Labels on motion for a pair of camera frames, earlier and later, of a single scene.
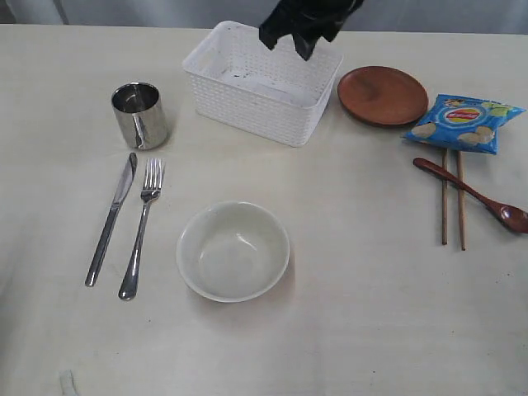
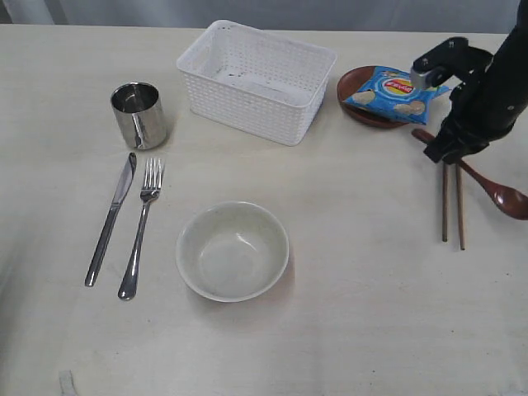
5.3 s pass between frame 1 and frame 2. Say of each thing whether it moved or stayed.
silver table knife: stayed
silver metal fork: stayed
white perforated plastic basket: stayed
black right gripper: moved
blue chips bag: moved
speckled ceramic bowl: stayed
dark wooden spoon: moved
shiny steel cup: stayed
